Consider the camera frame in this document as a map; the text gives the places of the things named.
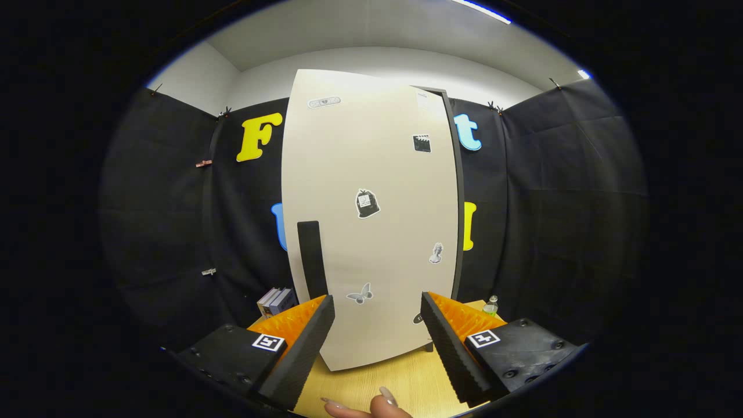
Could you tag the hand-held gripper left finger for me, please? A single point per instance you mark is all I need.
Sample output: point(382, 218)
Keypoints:
point(302, 354)

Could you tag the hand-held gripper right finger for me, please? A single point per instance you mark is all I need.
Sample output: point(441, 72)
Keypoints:
point(458, 360)

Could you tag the grey shoe cabinet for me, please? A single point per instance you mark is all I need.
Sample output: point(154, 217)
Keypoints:
point(459, 174)

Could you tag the beige shoe cabinet door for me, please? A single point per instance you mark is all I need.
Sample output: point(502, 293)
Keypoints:
point(348, 151)

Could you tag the blue book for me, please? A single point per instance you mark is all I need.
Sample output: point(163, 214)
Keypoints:
point(285, 301)

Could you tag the green drink bottle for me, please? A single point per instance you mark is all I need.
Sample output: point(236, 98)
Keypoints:
point(491, 307)

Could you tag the cream book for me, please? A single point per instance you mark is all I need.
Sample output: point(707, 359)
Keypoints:
point(267, 302)

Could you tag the black backdrop cloth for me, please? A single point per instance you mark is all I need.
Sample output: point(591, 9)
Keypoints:
point(551, 203)

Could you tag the long ceiling light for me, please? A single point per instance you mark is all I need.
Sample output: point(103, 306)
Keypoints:
point(484, 11)

